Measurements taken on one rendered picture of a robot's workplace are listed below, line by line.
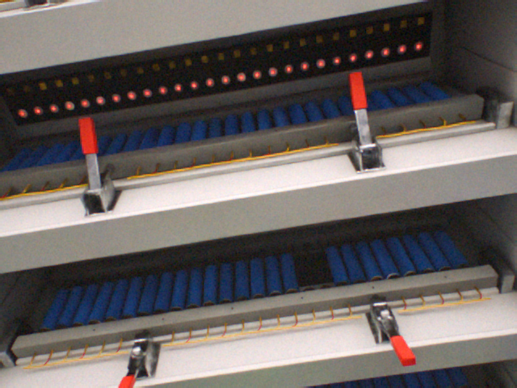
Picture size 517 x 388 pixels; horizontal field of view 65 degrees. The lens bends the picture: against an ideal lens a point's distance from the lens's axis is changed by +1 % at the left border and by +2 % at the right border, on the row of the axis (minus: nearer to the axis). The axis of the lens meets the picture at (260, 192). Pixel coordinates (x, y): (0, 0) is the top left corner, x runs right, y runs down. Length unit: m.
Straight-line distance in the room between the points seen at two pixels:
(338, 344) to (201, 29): 0.34
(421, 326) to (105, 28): 0.43
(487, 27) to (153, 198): 0.40
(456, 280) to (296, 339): 0.19
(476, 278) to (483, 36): 0.27
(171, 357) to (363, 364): 0.21
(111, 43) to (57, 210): 0.18
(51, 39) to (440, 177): 0.37
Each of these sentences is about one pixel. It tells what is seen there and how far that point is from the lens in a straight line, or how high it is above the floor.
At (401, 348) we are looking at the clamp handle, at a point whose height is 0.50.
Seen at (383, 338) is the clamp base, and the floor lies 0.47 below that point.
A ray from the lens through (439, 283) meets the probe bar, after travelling 0.51.
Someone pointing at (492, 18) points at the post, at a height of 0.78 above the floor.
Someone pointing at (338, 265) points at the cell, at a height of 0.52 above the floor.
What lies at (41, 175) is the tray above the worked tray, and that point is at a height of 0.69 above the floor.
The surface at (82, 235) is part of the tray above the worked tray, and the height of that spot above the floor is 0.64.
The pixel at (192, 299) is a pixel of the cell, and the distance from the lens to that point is 0.52.
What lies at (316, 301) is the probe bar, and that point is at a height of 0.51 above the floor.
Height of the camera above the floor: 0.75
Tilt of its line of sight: 14 degrees down
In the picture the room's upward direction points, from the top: 10 degrees counter-clockwise
